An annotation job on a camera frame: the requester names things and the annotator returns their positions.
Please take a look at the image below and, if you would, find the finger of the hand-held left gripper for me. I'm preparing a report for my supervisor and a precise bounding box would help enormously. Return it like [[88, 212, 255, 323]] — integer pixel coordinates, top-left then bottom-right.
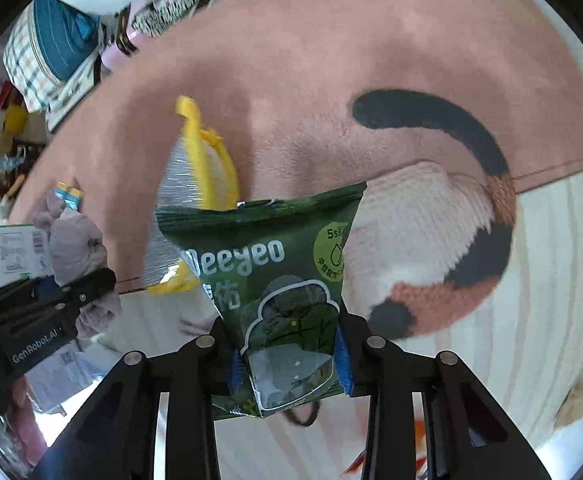
[[46, 267, 118, 314]]

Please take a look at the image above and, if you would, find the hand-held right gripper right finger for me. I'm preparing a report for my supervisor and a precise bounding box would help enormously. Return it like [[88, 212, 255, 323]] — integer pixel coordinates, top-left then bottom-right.
[[335, 310, 553, 480]]

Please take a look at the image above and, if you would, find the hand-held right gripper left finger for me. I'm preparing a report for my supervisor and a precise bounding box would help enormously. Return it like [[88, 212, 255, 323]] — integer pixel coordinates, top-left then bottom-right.
[[30, 316, 246, 480]]

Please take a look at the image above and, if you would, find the mauve fuzzy cloth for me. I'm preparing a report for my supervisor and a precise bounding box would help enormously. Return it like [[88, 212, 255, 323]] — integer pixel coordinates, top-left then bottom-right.
[[32, 194, 122, 342]]

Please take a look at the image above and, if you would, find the green snack packet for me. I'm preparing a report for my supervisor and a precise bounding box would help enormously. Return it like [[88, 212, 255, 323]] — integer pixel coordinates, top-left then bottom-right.
[[154, 181, 368, 420]]

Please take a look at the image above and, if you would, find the clear bag with yellow trim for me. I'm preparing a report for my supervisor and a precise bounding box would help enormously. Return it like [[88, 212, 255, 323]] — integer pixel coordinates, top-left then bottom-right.
[[143, 95, 240, 295]]

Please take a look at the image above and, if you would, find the printed paper leaflet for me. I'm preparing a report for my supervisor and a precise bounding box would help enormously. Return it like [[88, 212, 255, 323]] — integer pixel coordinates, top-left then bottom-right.
[[26, 340, 117, 416]]

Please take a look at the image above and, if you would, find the white cardboard box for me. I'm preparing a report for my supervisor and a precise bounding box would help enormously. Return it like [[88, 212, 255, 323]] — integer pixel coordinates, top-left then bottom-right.
[[0, 225, 55, 291]]

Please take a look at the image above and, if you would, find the small blue and yellow packet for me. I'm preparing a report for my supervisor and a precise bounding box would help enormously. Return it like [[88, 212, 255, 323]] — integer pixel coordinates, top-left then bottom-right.
[[54, 181, 84, 213]]

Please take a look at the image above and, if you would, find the yellow toy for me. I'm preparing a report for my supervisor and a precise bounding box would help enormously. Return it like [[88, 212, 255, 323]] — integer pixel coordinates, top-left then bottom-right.
[[0, 104, 30, 137]]

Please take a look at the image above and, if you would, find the pink garment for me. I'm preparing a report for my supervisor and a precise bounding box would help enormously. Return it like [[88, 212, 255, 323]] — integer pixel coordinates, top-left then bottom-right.
[[99, 0, 160, 72]]

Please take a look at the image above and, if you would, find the plaid storage bag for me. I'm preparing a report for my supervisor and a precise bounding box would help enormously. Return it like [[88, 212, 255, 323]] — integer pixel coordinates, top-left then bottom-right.
[[2, 0, 110, 128]]

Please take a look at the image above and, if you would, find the pink cat-print rug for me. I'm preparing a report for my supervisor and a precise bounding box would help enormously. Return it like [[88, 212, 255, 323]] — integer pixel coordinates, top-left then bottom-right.
[[8, 0, 583, 342]]

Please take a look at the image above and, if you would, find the brown hair tie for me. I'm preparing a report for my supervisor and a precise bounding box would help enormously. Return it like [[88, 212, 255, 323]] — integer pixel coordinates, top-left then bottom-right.
[[279, 400, 323, 429]]

